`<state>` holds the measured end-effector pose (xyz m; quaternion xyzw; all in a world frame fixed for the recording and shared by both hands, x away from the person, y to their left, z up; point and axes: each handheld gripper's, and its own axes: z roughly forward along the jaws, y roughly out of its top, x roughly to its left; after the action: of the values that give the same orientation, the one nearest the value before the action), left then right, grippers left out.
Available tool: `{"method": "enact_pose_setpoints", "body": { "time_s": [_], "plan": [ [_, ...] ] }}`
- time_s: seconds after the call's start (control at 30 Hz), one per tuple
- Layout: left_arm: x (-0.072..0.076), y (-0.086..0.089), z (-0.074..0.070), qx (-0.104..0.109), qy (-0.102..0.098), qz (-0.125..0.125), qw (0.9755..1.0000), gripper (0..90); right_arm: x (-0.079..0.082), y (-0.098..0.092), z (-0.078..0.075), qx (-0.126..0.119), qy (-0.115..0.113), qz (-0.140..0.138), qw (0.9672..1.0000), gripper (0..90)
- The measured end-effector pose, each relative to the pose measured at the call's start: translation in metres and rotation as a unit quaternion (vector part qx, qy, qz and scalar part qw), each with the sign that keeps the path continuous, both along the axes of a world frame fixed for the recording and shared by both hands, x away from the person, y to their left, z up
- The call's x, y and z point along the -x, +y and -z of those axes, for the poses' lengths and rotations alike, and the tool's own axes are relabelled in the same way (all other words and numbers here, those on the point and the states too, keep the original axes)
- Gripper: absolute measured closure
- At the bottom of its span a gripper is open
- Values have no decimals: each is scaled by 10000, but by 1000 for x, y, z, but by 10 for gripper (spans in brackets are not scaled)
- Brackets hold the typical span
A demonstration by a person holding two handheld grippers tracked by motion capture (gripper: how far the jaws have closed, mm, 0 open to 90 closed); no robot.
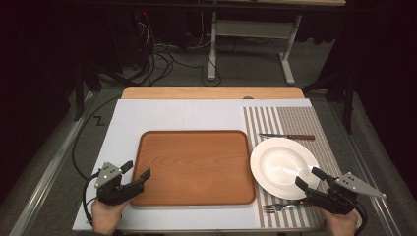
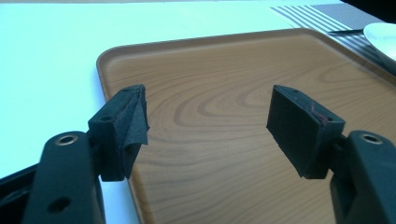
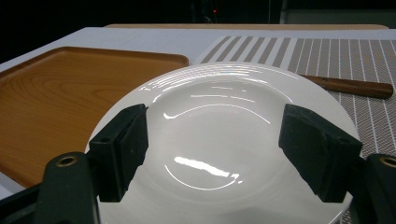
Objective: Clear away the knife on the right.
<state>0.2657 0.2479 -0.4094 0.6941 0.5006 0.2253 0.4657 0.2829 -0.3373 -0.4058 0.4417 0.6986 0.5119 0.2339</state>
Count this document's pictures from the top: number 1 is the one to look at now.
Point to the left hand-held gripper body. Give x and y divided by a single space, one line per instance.
109 187

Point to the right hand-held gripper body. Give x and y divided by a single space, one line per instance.
341 193

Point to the white plate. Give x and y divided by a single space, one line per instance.
282 167

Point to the person's left hand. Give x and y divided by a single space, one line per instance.
106 217

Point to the person's right hand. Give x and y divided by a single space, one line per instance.
341 224

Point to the silver fork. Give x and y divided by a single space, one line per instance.
278 207

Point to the wooden tray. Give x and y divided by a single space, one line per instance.
194 167

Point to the white table cover sheet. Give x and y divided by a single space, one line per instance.
157 118

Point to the striped placemat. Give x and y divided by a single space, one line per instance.
288 121

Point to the black tripod stand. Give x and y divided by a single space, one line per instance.
341 88
88 82

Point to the white metal stand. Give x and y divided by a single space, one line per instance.
252 29

